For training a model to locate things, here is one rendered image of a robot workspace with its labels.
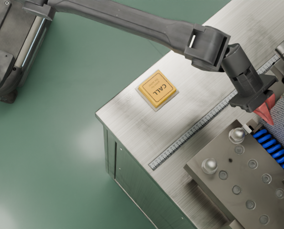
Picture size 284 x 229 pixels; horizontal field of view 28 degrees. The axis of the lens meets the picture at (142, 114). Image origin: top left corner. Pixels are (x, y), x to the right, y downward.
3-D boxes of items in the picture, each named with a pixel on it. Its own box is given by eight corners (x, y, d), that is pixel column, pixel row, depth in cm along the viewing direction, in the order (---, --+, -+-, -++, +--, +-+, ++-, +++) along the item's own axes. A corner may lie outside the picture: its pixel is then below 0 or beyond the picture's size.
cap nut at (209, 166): (209, 155, 130) (213, 151, 126) (220, 167, 129) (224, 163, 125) (197, 165, 129) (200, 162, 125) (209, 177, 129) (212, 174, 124)
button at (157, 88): (158, 72, 148) (159, 68, 146) (176, 91, 147) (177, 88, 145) (137, 88, 147) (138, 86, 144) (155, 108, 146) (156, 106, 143)
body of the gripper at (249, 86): (231, 108, 127) (214, 82, 124) (263, 79, 129) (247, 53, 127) (247, 112, 121) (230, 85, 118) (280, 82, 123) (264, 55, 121)
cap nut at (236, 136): (236, 125, 132) (240, 120, 128) (247, 137, 131) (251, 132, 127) (225, 135, 131) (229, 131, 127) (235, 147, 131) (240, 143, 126)
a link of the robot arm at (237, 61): (223, 55, 117) (242, 38, 119) (205, 55, 123) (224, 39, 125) (240, 82, 120) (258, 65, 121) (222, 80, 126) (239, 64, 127)
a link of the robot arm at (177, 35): (17, 5, 121) (36, -42, 122) (26, 12, 127) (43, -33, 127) (210, 72, 115) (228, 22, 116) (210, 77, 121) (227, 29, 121)
